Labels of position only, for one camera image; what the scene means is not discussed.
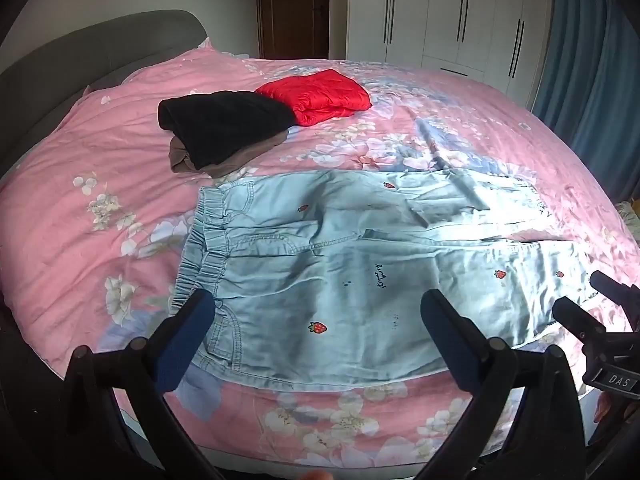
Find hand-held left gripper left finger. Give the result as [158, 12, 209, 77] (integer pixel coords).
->
[65, 287, 226, 480]

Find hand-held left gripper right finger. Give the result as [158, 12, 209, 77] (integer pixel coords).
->
[415, 289, 588, 480]

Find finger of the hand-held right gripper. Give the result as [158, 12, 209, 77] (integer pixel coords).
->
[589, 270, 640, 308]
[551, 296, 610, 348]

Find light blue strawberry denim pants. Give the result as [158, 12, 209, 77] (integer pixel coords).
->
[170, 167, 598, 388]

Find brown folded garment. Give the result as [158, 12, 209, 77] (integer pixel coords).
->
[168, 127, 291, 178]

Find pink floral blanket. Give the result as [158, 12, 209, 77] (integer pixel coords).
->
[0, 37, 640, 473]

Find black folded garment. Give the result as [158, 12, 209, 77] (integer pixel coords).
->
[157, 90, 298, 171]

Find blue curtain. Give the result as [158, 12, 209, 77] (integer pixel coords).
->
[530, 0, 640, 206]

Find red puffer jacket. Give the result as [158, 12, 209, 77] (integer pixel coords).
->
[254, 69, 373, 127]

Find grey upholstered headboard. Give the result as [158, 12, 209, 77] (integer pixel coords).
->
[0, 9, 210, 181]

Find white wardrobe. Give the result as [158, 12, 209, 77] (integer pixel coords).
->
[346, 0, 556, 111]

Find dark wooden door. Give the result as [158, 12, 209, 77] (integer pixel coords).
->
[256, 0, 331, 61]

